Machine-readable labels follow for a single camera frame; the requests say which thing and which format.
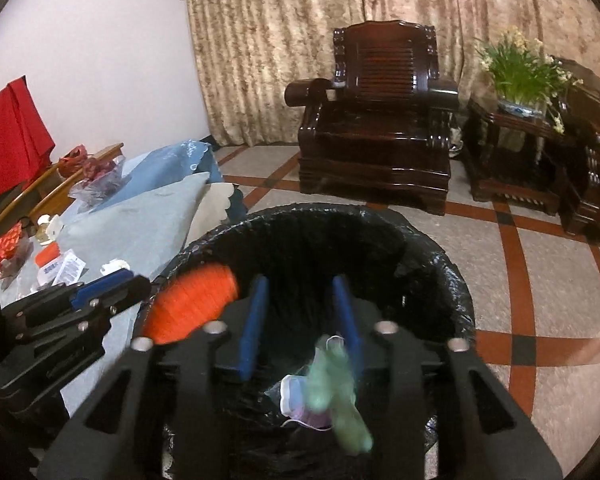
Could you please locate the dark wooden armchair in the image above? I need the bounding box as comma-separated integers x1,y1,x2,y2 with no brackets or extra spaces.
284,21,460,217
550,57,600,252

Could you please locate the white blue packet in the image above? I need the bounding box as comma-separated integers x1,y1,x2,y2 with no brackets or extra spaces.
54,250,87,286

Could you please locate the red cloth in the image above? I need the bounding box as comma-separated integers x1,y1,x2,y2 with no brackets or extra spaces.
0,76,57,201

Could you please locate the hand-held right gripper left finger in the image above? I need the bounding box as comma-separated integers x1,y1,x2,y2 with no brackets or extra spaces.
40,276,271,480

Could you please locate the orange thread spool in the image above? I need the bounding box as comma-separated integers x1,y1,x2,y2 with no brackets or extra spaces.
142,264,242,346

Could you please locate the small white plastic piece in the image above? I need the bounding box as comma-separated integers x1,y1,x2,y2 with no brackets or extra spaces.
100,258,131,277

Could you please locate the trash bin with black bag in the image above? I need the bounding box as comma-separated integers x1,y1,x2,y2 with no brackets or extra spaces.
132,203,477,480

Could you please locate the potted flowering plant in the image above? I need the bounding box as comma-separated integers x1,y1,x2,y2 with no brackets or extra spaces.
475,25,584,135

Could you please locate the green rubber glove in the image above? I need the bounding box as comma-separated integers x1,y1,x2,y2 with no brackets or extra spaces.
304,335,374,457

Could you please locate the shiny red wrapper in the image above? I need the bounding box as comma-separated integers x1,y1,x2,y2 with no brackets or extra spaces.
0,224,34,278

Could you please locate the orange packet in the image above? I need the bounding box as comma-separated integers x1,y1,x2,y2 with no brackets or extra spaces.
35,244,62,268

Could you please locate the beige patterned curtain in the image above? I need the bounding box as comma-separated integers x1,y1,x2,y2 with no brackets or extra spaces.
175,0,600,171

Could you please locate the light wooden chair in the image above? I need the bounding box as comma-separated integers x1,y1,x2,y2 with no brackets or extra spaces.
0,142,126,233

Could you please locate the plastic bag of red fruits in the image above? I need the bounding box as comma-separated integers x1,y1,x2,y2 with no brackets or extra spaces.
68,156,127,207

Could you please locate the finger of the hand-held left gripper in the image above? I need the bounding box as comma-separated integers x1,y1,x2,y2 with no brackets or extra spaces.
2,269,152,342
0,310,113,397

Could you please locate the light green cloth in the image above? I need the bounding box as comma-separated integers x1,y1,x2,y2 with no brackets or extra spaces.
60,172,212,286

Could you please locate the dark wooden side table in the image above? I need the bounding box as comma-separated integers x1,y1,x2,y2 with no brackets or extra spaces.
462,92,581,217

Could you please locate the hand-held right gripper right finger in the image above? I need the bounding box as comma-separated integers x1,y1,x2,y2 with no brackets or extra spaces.
331,275,563,480

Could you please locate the cream scalloped cloth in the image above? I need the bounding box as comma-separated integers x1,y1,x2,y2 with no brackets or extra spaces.
189,182,237,242

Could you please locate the small white yellow item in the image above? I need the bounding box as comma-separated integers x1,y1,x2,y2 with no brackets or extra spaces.
34,214,64,247

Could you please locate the white purple wrapper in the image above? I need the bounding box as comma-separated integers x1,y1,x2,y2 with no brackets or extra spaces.
279,374,337,432

